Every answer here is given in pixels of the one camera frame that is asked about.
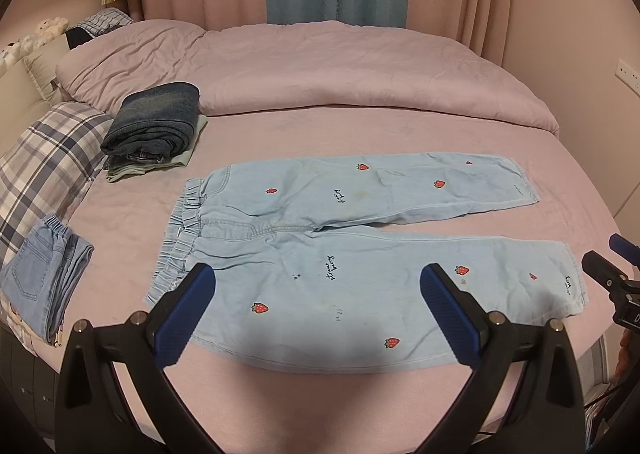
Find pink folded duvet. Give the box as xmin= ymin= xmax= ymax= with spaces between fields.
xmin=56 ymin=20 xmax=560 ymax=135

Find folded light denim shorts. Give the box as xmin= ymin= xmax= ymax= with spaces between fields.
xmin=1 ymin=215 xmax=94 ymax=346

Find pale green folded garment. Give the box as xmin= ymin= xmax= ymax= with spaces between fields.
xmin=103 ymin=114 xmax=207 ymax=183

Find plaid blue white pillow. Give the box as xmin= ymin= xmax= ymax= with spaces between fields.
xmin=1 ymin=102 xmax=113 ymax=263

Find checked grey pillow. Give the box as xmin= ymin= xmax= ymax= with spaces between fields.
xmin=65 ymin=7 xmax=134 ymax=49

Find white wall socket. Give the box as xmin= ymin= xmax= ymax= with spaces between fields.
xmin=615 ymin=60 xmax=640 ymax=96

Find light blue strawberry pants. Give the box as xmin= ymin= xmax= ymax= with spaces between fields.
xmin=146 ymin=153 xmax=588 ymax=374

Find white plush toy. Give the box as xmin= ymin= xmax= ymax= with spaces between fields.
xmin=1 ymin=17 xmax=68 ymax=72

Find pink bed sheet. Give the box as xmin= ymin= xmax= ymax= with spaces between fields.
xmin=64 ymin=108 xmax=617 ymax=453

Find cream headboard cushion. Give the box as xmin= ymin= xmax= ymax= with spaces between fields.
xmin=23 ymin=35 xmax=70 ymax=106

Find dark blue folded jeans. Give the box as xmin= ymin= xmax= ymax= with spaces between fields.
xmin=101 ymin=82 xmax=200 ymax=163

